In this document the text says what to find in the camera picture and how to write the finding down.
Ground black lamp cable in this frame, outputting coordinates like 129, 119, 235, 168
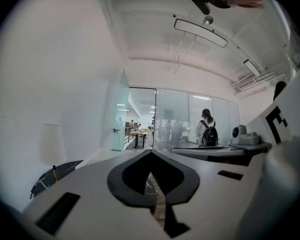
29, 183, 42, 200

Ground long ceiling light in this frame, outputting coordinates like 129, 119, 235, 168
174, 18, 229, 49

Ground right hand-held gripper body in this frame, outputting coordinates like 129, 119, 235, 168
229, 70, 300, 156

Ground white plastic basket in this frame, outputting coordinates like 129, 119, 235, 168
76, 147, 133, 171

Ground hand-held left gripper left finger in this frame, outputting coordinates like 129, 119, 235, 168
23, 150, 165, 240

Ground frosted glass door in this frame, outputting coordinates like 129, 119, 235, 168
111, 69, 129, 152

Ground short ceiling light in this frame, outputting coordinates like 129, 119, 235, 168
243, 58, 262, 77

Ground wooden table black legs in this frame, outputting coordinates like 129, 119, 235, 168
129, 130, 153, 149

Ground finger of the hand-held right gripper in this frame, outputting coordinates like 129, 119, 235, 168
170, 145, 252, 166

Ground grey gripper camera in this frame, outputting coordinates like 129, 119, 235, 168
231, 123, 260, 145

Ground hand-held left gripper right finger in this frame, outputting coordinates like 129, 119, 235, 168
151, 150, 263, 240

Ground black marble round table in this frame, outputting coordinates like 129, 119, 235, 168
30, 160, 85, 200

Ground white shade table lamp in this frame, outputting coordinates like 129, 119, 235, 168
38, 123, 67, 184

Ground black backpack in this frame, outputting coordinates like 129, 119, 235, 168
201, 126, 219, 147

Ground white ceiling air vent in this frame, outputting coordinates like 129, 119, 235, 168
236, 76, 258, 92

